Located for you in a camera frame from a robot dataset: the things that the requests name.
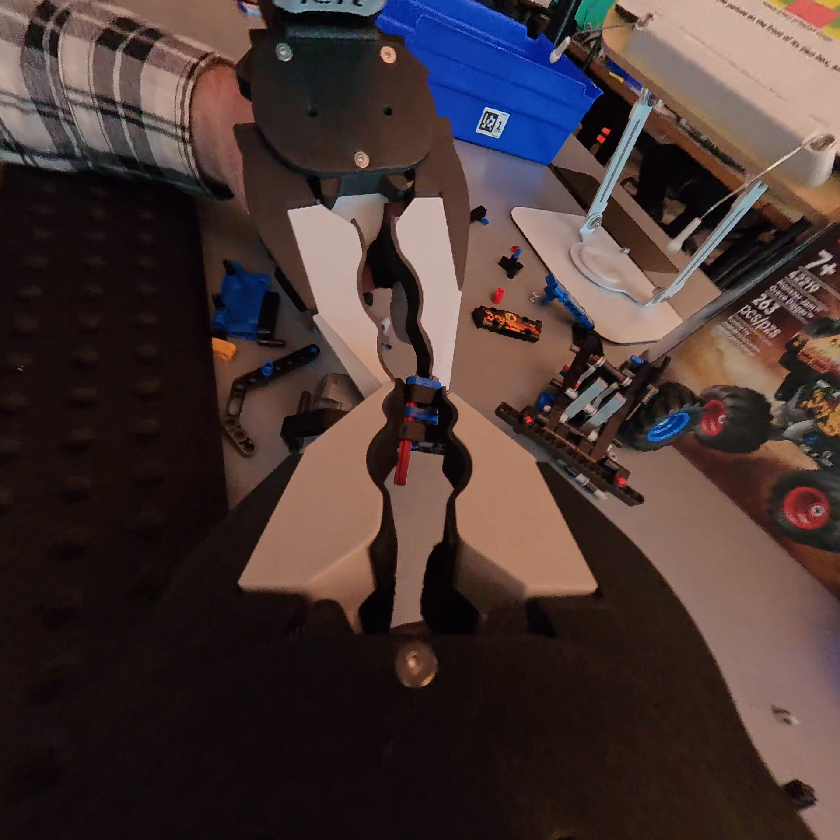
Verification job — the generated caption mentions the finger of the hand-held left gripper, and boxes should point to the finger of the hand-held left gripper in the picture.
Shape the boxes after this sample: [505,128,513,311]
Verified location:
[287,195,424,395]
[388,195,463,392]

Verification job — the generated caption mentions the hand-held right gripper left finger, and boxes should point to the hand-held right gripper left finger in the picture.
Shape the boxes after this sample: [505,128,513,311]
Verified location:
[237,378,401,628]

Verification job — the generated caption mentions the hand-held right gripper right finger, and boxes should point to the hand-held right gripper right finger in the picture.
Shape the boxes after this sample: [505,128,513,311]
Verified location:
[440,388,598,628]

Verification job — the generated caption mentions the black toy truck chassis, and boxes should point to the black toy truck chassis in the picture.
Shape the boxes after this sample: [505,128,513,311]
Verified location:
[497,344,710,509]

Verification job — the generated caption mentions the small blue black toy connector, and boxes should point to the small blue black toy connector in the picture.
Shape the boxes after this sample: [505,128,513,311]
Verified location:
[392,374,456,489]

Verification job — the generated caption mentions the person's left forearm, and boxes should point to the person's left forearm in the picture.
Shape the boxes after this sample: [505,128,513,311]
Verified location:
[0,0,237,198]

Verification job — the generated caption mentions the light grey desk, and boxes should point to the light grey desk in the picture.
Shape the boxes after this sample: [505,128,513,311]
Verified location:
[197,79,840,840]

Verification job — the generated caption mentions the person's left hand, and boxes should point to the person's left hand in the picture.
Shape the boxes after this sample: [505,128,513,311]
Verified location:
[191,59,257,200]

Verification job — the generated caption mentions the black orange flame toy panel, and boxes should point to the black orange flame toy panel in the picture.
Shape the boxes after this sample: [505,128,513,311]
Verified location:
[473,305,542,342]

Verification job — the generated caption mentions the blue toy panel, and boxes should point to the blue toy panel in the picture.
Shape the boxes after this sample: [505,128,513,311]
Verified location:
[214,260,274,342]

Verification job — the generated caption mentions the black angled toy beam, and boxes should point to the black angled toy beam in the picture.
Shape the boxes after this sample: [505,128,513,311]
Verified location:
[224,344,320,456]

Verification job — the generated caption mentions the grey toy motor block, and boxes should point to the grey toy motor block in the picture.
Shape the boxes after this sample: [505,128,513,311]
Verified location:
[280,374,364,454]

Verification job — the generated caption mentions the white document stand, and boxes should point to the white document stand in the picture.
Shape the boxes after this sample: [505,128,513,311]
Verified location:
[510,0,840,345]

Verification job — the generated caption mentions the blue plastic storage bin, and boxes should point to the blue plastic storage bin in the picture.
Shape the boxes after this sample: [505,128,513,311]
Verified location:
[377,0,607,166]

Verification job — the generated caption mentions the black studded mat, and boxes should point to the black studded mat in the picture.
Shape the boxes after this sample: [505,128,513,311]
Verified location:
[0,164,231,840]

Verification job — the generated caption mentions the monster truck toy set box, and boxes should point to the monster truck toy set box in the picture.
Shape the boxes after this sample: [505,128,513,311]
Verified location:
[653,221,840,598]

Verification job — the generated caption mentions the printed instruction sheet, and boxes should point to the printed instruction sheet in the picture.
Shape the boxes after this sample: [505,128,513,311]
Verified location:
[709,0,840,80]

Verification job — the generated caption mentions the blue toy bracket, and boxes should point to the blue toy bracket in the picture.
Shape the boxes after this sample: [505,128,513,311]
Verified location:
[536,273,594,326]

